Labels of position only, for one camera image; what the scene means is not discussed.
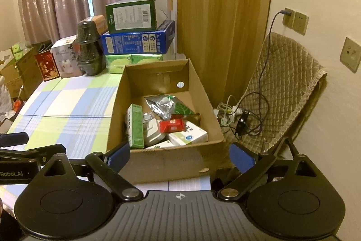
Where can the blue printed box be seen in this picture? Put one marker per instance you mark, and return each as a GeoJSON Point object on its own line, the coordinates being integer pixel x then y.
{"type": "Point", "coordinates": [135, 42]}

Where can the white plastic bag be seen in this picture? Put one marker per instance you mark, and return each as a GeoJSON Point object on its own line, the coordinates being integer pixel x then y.
{"type": "Point", "coordinates": [5, 99]}

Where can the desktop with checked tablecloth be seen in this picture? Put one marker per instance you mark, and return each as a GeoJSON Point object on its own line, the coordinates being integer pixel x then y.
{"type": "Point", "coordinates": [62, 105]}

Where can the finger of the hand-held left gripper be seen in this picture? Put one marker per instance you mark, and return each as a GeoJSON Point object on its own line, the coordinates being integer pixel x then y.
{"type": "Point", "coordinates": [14, 139]}
{"type": "Point", "coordinates": [36, 152]}

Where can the white carved chair back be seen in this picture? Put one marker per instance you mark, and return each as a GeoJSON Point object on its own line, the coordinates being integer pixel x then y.
{"type": "Point", "coordinates": [5, 56]}

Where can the wall socket with plug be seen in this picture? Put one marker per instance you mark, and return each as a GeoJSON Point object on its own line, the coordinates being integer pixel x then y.
{"type": "Point", "coordinates": [289, 18]}

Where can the white humidifier box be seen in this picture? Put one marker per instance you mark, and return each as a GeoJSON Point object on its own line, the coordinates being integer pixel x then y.
{"type": "Point", "coordinates": [66, 60]}

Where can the brown cardboard box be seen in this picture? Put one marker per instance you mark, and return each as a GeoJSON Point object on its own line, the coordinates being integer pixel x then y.
{"type": "Point", "coordinates": [169, 164]}

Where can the orange ornament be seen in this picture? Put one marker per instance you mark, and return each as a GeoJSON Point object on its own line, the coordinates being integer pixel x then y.
{"type": "Point", "coordinates": [17, 104]}

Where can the tall brown carton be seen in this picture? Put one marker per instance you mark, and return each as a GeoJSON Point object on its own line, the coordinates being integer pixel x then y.
{"type": "Point", "coordinates": [25, 74]}

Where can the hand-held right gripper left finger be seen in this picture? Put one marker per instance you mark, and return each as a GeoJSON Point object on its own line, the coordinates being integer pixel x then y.
{"type": "Point", "coordinates": [120, 156]}

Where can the white power strip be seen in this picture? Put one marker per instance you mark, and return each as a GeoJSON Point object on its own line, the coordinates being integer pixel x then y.
{"type": "Point", "coordinates": [225, 114]}

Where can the dark green printed box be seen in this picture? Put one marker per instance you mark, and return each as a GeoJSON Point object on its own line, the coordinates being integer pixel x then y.
{"type": "Point", "coordinates": [132, 15]}

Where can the white green medicine box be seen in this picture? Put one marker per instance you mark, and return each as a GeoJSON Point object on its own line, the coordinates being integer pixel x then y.
{"type": "Point", "coordinates": [189, 135]}

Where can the pile of green packets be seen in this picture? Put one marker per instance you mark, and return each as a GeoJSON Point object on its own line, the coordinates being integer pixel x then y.
{"type": "Point", "coordinates": [17, 51]}

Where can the quilted beige chair cover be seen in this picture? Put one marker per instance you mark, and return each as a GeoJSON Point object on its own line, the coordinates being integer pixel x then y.
{"type": "Point", "coordinates": [282, 83]}

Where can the beige wall plate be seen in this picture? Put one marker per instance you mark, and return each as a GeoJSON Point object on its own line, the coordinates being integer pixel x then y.
{"type": "Point", "coordinates": [351, 54]}

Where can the silver foil bag green leaf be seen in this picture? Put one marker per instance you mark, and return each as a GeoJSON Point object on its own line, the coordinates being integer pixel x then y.
{"type": "Point", "coordinates": [163, 105]}

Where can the green tissue pack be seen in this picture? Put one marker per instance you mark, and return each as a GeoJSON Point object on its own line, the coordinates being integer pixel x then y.
{"type": "Point", "coordinates": [117, 64]}
{"type": "Point", "coordinates": [146, 58]}

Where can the empty wall socket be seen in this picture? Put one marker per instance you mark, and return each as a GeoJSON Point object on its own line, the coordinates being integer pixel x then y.
{"type": "Point", "coordinates": [301, 23]}

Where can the small green box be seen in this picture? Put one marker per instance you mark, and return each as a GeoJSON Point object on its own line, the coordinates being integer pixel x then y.
{"type": "Point", "coordinates": [135, 128]}

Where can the red printed gift bag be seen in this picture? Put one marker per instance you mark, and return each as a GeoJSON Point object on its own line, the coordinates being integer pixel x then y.
{"type": "Point", "coordinates": [47, 66]}

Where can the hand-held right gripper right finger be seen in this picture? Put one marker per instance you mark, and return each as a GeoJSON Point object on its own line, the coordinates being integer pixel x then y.
{"type": "Point", "coordinates": [239, 158]}

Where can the red candy wrapper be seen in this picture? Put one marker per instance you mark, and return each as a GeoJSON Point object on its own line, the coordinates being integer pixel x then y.
{"type": "Point", "coordinates": [172, 125]}

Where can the white charger dock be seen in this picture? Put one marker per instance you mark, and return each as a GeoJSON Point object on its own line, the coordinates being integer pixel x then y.
{"type": "Point", "coordinates": [152, 132]}

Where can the stack of black wrapped pots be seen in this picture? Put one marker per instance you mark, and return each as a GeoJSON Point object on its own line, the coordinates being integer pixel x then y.
{"type": "Point", "coordinates": [88, 51]}

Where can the black power adapter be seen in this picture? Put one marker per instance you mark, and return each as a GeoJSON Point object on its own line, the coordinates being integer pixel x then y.
{"type": "Point", "coordinates": [242, 125]}

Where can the yellow curtain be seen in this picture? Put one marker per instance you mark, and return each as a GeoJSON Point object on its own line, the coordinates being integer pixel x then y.
{"type": "Point", "coordinates": [225, 18]}

